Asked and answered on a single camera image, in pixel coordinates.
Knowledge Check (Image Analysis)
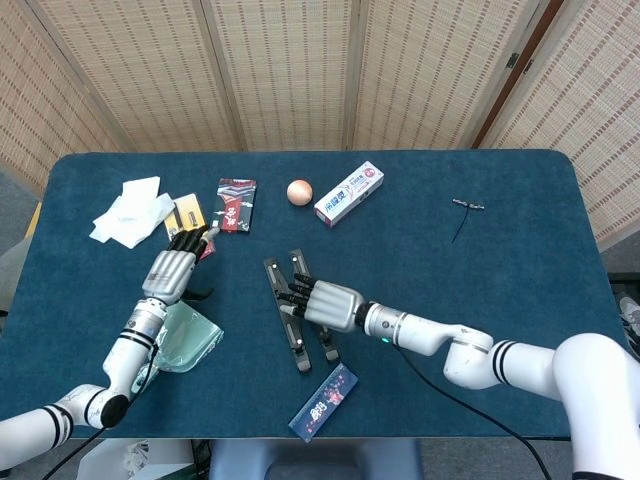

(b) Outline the grey sneaker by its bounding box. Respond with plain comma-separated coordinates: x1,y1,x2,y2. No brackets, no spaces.
615,294,640,359

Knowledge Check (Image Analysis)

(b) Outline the black folding laptop stand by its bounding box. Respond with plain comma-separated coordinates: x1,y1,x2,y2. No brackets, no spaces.
263,248,342,375

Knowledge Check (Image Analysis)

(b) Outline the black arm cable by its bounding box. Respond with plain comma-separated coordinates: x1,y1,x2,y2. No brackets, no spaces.
394,344,554,480
47,339,164,480

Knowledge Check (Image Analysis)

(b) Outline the wooden ball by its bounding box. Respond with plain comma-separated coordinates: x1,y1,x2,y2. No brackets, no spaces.
286,178,314,206

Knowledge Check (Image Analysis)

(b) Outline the blue carpet table cover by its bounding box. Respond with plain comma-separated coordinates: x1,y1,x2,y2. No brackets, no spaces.
0,148,640,441

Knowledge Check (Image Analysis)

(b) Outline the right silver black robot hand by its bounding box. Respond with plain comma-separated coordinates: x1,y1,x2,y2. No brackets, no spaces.
279,272,369,333

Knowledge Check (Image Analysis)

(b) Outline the razor in yellow blister pack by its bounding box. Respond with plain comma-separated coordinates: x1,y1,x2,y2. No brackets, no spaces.
163,193,217,261

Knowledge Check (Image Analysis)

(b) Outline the metal corkscrew tool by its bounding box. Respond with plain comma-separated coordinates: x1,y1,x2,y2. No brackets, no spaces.
450,198,486,245

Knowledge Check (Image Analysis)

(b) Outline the white pink toothpaste box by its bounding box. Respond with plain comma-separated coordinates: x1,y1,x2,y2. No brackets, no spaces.
313,160,386,229

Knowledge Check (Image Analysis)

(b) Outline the bamboo folding screen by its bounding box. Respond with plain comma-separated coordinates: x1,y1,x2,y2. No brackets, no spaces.
0,0,640,251

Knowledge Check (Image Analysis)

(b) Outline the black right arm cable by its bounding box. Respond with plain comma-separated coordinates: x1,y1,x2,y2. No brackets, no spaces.
394,344,554,480

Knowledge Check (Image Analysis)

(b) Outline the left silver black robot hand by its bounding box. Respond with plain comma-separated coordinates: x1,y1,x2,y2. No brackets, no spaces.
141,227,221,305

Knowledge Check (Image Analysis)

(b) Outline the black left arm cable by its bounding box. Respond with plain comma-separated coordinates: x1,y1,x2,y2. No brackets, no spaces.
47,339,164,480

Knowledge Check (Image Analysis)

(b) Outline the black red printed card box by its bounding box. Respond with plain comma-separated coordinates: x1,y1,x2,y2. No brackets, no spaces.
209,177,258,235

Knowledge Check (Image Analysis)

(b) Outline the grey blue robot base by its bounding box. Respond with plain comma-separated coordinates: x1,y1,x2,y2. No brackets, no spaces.
207,438,424,480

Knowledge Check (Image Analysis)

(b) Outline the mint green dustpan in plastic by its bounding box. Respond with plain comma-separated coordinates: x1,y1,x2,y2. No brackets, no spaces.
142,301,225,375

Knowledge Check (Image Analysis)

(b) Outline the blue printed pencil box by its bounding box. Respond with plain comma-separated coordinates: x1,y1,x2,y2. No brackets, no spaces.
288,362,359,443

